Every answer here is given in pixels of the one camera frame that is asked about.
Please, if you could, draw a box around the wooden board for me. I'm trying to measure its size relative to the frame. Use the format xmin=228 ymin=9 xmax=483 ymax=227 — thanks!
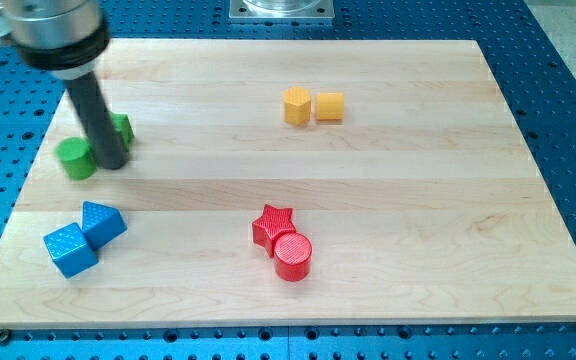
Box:
xmin=0 ymin=39 xmax=576 ymax=329

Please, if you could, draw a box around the blue triangle block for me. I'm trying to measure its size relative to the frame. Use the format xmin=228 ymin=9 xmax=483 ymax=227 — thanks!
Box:
xmin=82 ymin=201 xmax=127 ymax=251

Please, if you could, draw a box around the blue cube block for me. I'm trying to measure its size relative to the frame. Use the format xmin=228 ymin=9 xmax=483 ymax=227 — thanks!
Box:
xmin=43 ymin=223 xmax=98 ymax=278

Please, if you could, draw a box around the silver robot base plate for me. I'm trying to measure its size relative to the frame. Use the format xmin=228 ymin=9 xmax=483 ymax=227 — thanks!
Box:
xmin=229 ymin=0 xmax=335 ymax=20

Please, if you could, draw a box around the green cylinder block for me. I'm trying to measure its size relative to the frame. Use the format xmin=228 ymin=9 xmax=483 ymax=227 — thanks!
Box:
xmin=55 ymin=137 xmax=97 ymax=180

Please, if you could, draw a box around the red star block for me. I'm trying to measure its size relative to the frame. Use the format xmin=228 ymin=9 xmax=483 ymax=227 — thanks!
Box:
xmin=252 ymin=204 xmax=296 ymax=258

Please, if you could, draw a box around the red cylinder block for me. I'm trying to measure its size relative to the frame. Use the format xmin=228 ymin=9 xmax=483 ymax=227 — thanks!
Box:
xmin=274 ymin=233 xmax=312 ymax=282

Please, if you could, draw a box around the yellow hexagon block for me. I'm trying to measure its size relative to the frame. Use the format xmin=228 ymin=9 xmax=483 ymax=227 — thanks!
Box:
xmin=283 ymin=86 xmax=312 ymax=126

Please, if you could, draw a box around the green star block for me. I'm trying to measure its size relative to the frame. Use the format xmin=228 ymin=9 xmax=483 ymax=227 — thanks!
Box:
xmin=110 ymin=112 xmax=135 ymax=152

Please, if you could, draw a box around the blue perforated table plate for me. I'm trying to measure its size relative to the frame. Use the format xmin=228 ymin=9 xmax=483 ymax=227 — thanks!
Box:
xmin=0 ymin=0 xmax=576 ymax=359

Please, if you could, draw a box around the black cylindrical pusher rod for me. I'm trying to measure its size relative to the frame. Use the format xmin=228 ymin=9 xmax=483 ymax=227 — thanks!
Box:
xmin=64 ymin=72 xmax=128 ymax=170

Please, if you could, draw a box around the yellow heart block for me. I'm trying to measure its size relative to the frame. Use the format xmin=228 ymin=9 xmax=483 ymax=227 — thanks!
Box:
xmin=315 ymin=92 xmax=345 ymax=121

